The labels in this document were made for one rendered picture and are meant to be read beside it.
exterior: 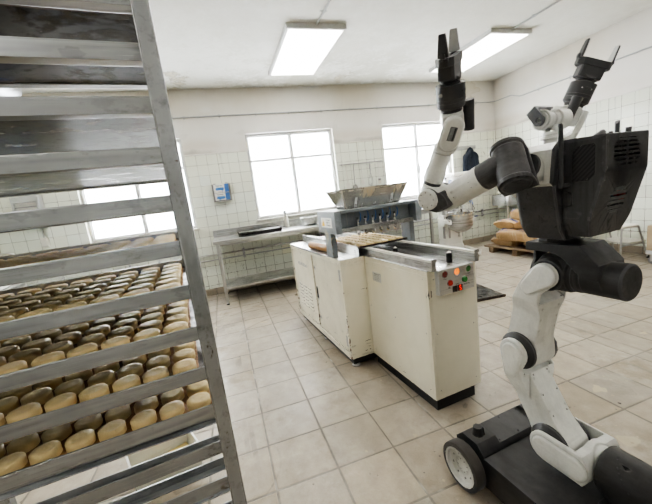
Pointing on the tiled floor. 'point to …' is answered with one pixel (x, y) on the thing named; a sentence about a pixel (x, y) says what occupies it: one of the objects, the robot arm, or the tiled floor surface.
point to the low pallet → (509, 249)
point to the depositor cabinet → (335, 299)
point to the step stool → (626, 238)
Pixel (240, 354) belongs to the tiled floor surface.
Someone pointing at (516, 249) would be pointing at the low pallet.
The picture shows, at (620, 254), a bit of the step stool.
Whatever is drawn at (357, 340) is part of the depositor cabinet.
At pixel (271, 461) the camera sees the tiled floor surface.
